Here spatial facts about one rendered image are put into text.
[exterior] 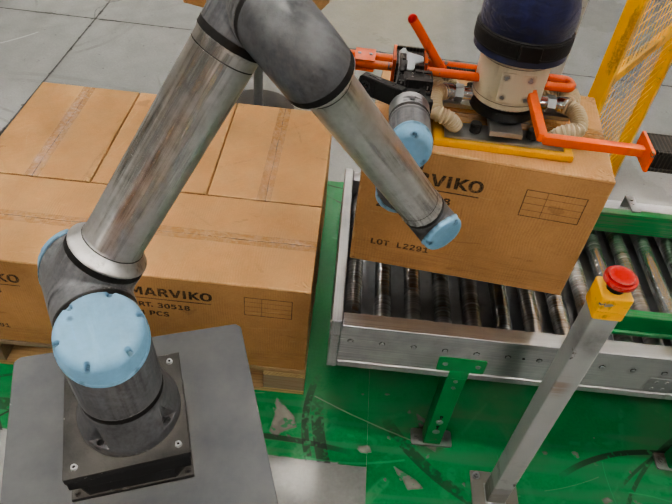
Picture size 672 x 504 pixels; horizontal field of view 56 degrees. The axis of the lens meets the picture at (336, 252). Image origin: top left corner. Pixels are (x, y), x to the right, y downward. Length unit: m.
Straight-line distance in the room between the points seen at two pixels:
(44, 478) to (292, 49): 0.94
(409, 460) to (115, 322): 1.37
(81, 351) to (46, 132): 1.61
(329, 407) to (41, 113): 1.56
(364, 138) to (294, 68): 0.19
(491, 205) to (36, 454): 1.16
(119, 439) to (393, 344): 0.86
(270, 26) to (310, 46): 0.06
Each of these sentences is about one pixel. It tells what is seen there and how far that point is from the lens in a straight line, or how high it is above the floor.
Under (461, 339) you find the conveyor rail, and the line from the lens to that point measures 1.79.
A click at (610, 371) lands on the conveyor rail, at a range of 2.00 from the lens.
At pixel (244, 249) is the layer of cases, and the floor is 0.54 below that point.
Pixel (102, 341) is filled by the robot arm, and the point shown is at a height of 1.11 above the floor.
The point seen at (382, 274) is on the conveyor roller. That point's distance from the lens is 1.96.
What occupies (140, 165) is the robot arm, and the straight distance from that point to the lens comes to 1.08.
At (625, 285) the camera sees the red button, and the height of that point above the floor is 1.04.
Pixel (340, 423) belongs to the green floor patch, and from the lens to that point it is 2.26.
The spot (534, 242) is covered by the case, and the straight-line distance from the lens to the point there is 1.73.
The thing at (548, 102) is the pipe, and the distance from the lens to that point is 1.69.
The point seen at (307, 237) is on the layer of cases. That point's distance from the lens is 2.05.
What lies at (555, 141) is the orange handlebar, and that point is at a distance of 1.44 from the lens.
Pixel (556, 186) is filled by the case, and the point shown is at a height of 1.04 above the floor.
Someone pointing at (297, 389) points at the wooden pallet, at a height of 0.03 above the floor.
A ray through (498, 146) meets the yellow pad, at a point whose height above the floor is 1.10.
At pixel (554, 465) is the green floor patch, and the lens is 2.38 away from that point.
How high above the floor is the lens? 1.95
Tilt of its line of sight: 44 degrees down
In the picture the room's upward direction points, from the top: 7 degrees clockwise
